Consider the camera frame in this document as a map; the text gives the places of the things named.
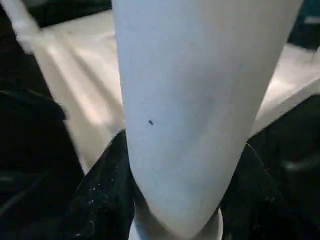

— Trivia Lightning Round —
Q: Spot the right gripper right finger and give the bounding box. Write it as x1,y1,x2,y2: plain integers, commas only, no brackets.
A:
218,142,320,240

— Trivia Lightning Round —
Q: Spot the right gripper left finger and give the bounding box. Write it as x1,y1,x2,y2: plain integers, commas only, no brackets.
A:
61,129,138,240

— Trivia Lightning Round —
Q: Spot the white plastic table top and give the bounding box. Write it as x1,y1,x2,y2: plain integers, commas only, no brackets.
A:
18,9,320,176

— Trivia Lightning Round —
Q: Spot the white plastic table leg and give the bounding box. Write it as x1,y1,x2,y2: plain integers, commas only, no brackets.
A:
111,0,305,240
4,0,39,55

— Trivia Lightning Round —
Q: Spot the black mat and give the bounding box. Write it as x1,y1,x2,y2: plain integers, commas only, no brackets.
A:
0,0,320,240

